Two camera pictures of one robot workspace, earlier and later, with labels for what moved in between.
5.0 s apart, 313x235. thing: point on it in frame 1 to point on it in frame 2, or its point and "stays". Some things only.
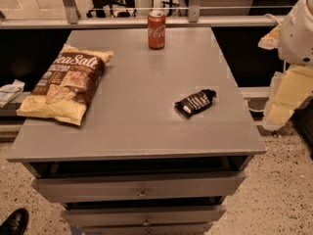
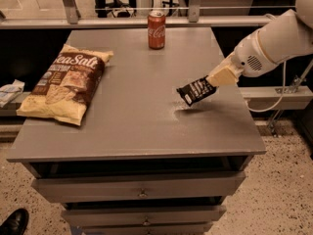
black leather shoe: (16, 223) stays
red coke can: (156, 24) stays
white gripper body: (295, 39) to (248, 57)
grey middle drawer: (185, 214) stays
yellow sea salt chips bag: (65, 89) stays
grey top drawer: (137, 187) stays
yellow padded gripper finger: (289, 89) to (227, 72)
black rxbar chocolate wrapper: (196, 103) to (197, 90)
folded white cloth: (10, 91) stays
